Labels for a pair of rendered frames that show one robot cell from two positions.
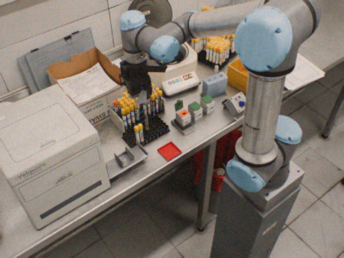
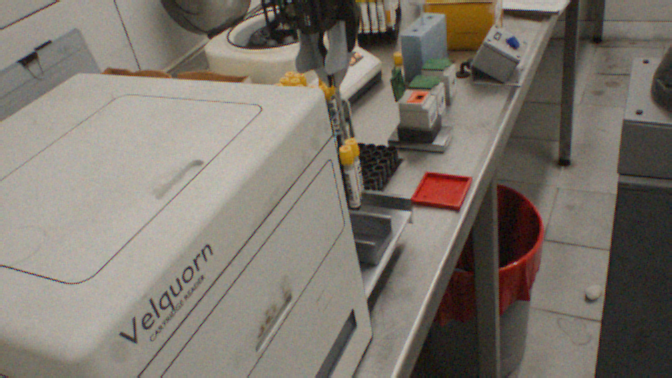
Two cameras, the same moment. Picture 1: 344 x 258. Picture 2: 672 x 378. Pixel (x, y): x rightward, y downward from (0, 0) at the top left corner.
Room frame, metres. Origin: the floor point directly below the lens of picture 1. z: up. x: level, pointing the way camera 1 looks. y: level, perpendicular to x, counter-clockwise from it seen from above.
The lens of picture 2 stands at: (0.31, 0.39, 1.38)
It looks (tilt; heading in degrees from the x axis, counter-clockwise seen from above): 34 degrees down; 339
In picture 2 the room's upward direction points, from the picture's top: 11 degrees counter-clockwise
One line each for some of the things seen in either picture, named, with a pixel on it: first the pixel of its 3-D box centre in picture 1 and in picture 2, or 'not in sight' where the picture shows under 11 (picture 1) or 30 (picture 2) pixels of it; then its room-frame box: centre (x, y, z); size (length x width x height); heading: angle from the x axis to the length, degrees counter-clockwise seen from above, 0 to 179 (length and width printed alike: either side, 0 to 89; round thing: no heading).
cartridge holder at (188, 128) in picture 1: (183, 123); (420, 131); (1.02, -0.03, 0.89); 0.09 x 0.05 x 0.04; 38
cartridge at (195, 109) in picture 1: (195, 112); (427, 100); (1.07, -0.08, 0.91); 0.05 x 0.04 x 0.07; 38
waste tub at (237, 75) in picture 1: (247, 74); (464, 13); (1.29, -0.31, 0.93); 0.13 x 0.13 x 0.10; 43
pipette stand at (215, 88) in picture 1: (214, 86); (425, 50); (1.20, -0.16, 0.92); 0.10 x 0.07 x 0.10; 120
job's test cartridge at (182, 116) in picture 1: (183, 118); (418, 115); (1.02, -0.03, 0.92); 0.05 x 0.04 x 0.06; 38
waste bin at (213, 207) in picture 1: (218, 174); (466, 290); (1.24, -0.25, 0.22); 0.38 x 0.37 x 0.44; 128
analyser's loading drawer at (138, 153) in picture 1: (119, 162); (355, 255); (0.80, 0.20, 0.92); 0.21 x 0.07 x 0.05; 128
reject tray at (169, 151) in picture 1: (169, 150); (441, 190); (0.88, 0.03, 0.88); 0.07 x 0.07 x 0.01; 38
